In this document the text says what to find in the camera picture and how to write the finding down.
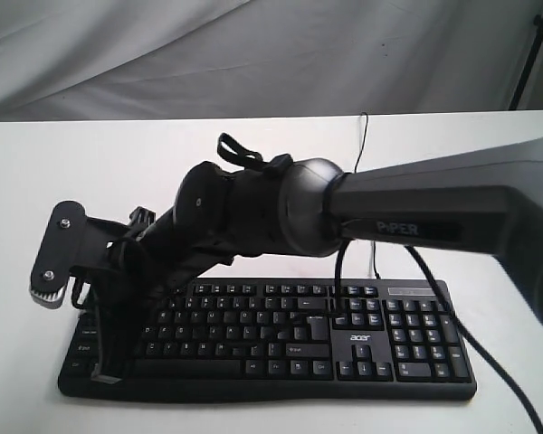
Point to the black Acer keyboard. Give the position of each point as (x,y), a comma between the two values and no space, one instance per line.
(271,339)

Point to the dark grey Piper robot arm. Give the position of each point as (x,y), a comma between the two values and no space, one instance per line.
(487,201)

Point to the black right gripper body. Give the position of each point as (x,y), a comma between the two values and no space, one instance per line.
(138,268)

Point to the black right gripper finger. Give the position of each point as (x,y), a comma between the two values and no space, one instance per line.
(108,368)

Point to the white backdrop sheet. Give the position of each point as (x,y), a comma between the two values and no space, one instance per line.
(104,60)

